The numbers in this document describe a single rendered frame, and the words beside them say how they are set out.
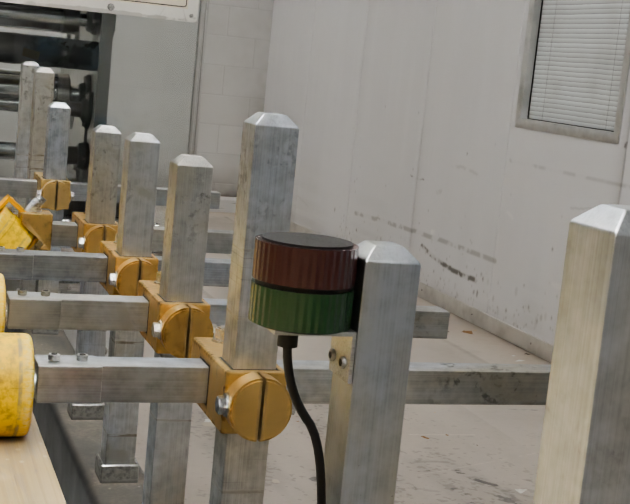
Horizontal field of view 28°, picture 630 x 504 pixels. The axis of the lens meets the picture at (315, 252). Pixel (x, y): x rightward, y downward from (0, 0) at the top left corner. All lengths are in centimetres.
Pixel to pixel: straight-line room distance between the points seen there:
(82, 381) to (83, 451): 63
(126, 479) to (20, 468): 58
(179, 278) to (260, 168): 28
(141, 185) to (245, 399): 54
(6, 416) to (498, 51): 547
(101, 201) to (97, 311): 47
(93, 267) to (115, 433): 20
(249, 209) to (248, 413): 15
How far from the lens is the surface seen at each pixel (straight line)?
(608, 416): 50
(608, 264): 49
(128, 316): 125
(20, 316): 123
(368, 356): 73
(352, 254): 71
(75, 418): 175
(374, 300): 72
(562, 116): 580
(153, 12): 300
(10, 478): 92
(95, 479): 153
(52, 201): 216
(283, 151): 95
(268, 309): 70
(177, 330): 119
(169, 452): 125
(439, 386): 109
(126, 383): 100
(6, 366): 97
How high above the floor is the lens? 121
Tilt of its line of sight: 8 degrees down
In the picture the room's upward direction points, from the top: 6 degrees clockwise
